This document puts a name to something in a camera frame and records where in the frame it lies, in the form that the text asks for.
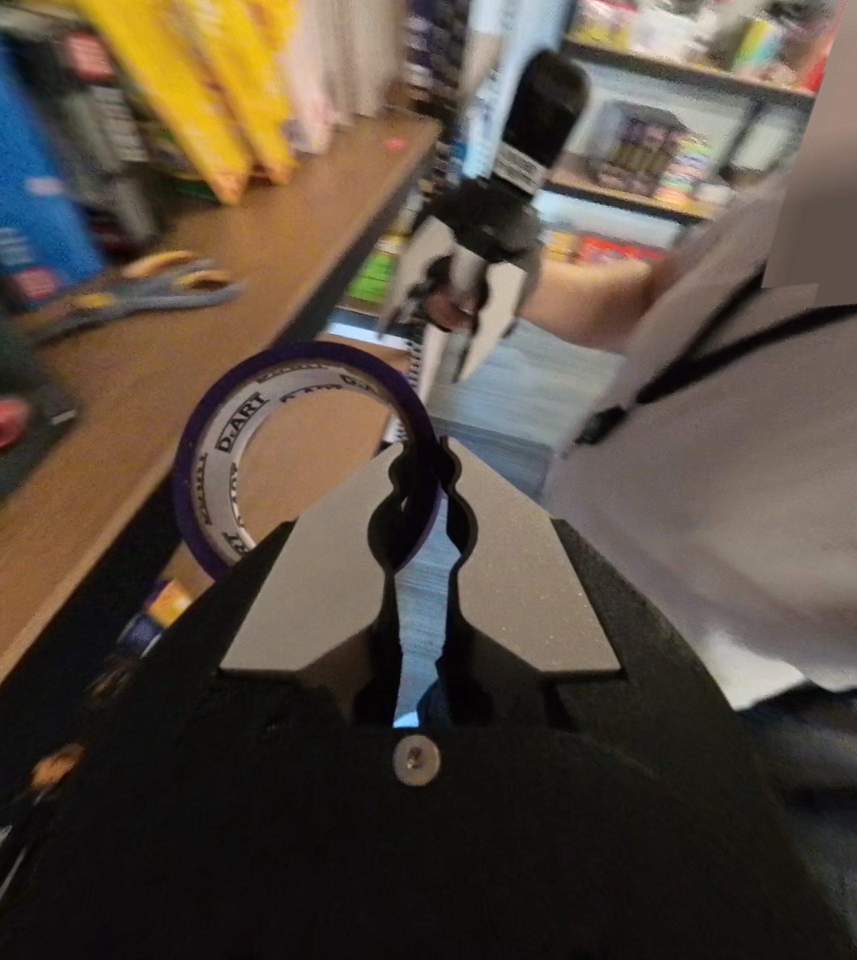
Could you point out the person's right forearm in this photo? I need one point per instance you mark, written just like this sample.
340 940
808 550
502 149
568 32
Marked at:
593 300

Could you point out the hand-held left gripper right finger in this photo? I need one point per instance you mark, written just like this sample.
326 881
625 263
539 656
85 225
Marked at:
533 600

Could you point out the pale boxes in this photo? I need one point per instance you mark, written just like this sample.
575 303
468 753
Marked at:
338 67

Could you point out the blue toy box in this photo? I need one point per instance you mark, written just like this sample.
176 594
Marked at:
1 165

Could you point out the purple tape roll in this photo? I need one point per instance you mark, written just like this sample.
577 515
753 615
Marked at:
227 487

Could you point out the yellow toy box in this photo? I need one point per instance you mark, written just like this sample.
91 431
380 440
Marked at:
173 82

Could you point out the black box with red label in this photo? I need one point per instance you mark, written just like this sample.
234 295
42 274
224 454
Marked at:
98 150

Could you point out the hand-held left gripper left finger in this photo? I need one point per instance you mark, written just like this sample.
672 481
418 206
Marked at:
301 600

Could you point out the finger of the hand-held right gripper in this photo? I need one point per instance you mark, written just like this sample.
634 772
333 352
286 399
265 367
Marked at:
505 300
419 255

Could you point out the storage shelf with colourful goods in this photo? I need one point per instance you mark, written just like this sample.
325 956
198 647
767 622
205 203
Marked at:
661 172

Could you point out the grey yellow scissors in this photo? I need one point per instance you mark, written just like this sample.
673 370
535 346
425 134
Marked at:
166 300

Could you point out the person's right hand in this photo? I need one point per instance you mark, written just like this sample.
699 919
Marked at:
447 311

